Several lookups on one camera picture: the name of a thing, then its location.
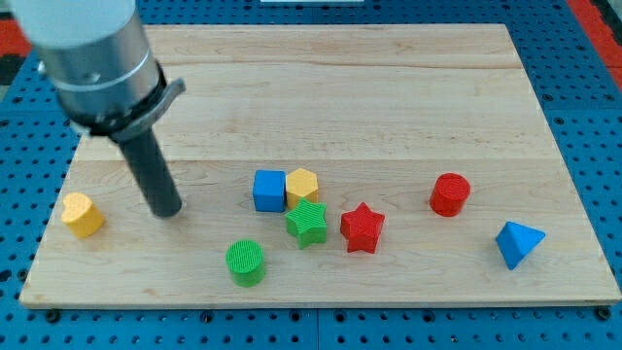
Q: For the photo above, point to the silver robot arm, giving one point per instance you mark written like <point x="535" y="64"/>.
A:
<point x="97" y="56"/>

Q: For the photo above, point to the blue cube block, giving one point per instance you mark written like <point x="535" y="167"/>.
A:
<point x="269" y="191"/>

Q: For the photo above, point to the yellow hexagon block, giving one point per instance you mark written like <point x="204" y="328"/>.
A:
<point x="300" y="184"/>

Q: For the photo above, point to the wooden board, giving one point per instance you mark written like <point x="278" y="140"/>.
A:
<point x="378" y="112"/>

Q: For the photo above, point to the green star block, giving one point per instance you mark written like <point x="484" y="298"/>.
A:
<point x="307" y="223"/>

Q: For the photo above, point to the red star block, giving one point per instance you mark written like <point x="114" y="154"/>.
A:
<point x="362" y="228"/>

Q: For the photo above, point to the green cylinder block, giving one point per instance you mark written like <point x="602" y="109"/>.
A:
<point x="245" y="262"/>

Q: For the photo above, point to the red cylinder block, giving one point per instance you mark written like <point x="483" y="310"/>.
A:
<point x="449" y="194"/>

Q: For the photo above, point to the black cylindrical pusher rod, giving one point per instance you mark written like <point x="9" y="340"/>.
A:
<point x="147" y="164"/>

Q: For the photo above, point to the blue triangle block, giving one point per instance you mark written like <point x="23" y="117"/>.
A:
<point x="516" y="241"/>

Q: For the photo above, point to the yellow heart block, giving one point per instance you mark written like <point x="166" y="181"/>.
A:
<point x="81" y="215"/>

